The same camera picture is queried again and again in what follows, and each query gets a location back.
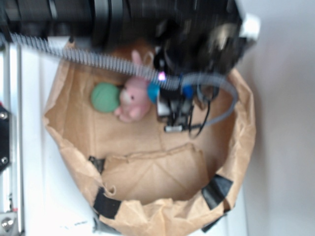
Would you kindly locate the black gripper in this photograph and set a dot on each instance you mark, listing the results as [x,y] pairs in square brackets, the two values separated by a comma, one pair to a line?
[211,37]

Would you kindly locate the crumpled brown paper bag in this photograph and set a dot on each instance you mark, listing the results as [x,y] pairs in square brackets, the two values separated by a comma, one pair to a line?
[140,180]

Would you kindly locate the pink plush bunny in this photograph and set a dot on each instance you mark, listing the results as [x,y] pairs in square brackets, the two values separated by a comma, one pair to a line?
[134,100]

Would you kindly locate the aluminium frame rail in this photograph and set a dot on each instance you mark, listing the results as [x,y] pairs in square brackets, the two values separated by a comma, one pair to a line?
[12,221]

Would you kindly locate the green foam ball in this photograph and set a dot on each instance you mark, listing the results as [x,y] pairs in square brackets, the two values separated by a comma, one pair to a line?
[105,97]

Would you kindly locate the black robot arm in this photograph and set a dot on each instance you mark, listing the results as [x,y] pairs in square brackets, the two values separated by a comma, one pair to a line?
[96,24]

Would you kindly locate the blue foam ball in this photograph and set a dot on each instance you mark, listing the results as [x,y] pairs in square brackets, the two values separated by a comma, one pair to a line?
[152,92]

